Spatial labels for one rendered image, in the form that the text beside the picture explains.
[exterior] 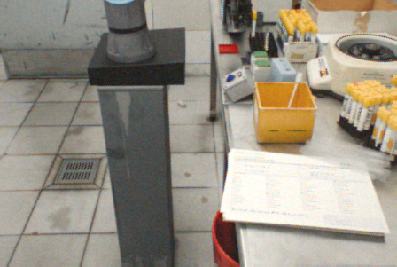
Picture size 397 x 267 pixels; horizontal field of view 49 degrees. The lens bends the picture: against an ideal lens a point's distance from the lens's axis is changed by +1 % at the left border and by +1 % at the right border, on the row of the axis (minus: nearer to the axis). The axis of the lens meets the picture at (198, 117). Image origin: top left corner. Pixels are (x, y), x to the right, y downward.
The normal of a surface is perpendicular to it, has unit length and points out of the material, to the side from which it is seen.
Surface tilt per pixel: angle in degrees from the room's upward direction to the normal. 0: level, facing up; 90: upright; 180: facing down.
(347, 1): 89
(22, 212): 0
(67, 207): 0
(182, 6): 90
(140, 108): 90
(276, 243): 0
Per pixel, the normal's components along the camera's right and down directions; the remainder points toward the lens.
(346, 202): -0.01, -0.85
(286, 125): -0.03, 0.53
